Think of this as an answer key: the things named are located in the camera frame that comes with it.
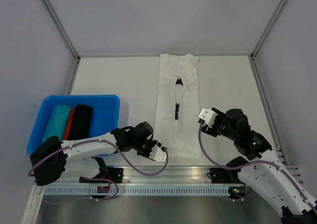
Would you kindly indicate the aluminium frame post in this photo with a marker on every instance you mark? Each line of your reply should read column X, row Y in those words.
column 58, row 24
column 276, row 14

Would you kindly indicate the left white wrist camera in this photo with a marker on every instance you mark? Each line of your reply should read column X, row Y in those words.
column 158, row 154

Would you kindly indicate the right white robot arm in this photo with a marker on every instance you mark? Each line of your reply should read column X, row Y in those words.
column 258, row 166

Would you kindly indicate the teal rolled t shirt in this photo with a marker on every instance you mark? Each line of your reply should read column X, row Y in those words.
column 57, row 122

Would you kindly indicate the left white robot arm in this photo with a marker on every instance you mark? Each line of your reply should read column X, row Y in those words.
column 57, row 159

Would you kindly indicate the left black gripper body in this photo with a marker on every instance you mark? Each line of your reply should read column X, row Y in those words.
column 145, row 149

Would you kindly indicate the black rolled t shirt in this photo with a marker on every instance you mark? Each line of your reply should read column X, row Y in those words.
column 81, row 123

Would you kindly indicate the white printed t shirt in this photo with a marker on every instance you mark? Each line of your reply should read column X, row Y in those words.
column 178, row 105

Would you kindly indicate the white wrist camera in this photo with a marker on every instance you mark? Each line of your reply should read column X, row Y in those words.
column 207, row 117
column 158, row 154

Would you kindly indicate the white slotted cable duct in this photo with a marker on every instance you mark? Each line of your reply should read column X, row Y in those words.
column 139, row 190

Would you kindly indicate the right aluminium frame post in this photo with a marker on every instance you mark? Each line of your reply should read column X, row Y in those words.
column 276, row 14

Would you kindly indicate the blue plastic bin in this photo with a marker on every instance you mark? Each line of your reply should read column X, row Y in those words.
column 104, row 117

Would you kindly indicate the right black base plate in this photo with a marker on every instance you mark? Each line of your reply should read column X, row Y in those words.
column 223, row 176

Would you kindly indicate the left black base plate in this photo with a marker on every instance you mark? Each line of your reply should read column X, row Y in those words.
column 113, row 174

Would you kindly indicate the left aluminium frame post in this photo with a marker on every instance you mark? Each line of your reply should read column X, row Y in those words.
column 58, row 24

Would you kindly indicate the aluminium mounting rail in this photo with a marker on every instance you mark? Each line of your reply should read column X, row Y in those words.
column 161, row 173

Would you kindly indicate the red rolled t shirt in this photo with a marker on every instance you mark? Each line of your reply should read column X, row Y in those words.
column 69, row 123

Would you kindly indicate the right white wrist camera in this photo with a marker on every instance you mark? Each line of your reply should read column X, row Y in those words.
column 207, row 117

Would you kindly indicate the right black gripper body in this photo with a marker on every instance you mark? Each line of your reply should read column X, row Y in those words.
column 219, row 126

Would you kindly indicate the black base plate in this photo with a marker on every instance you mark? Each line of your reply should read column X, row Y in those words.
column 113, row 174
column 223, row 176

